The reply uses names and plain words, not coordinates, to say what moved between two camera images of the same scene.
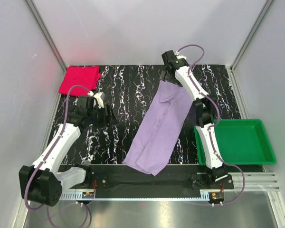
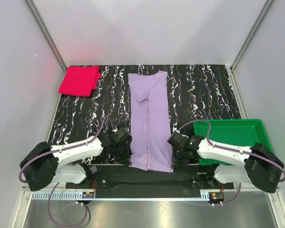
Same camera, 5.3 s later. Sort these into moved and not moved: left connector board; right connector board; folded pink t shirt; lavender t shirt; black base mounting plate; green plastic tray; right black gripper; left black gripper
Moved: right black gripper; left black gripper; lavender t shirt
Not moved: green plastic tray; folded pink t shirt; right connector board; black base mounting plate; left connector board
